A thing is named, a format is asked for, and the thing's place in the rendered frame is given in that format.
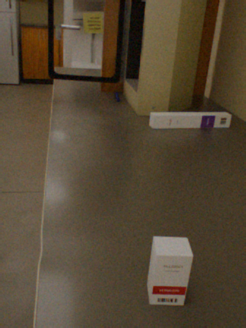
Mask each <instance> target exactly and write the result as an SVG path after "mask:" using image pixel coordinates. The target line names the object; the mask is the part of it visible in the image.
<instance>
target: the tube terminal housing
mask: <svg viewBox="0 0 246 328"><path fill-rule="evenodd" d="M206 3H207V0H146V8H145V16H144V23H143V27H145V32H144V41H143V50H142V49H141V60H140V68H139V76H138V93H137V92H135V90H134V89H133V88H132V87H131V86H130V85H129V83H128V82H126V80H125V75H124V83H123V96H124V98H125V99H126V101H127V102H128V103H129V105H130V106H131V107H132V108H133V110H134V111H135V113H136V114H137V115H138V116H151V113H159V112H180V111H182V110H184V109H186V108H190V107H191V104H192V98H193V90H194V81H195V73H196V68H197V63H198V55H199V50H200V46H201V37H202V28H203V24H204V15H205V10H206Z"/></svg>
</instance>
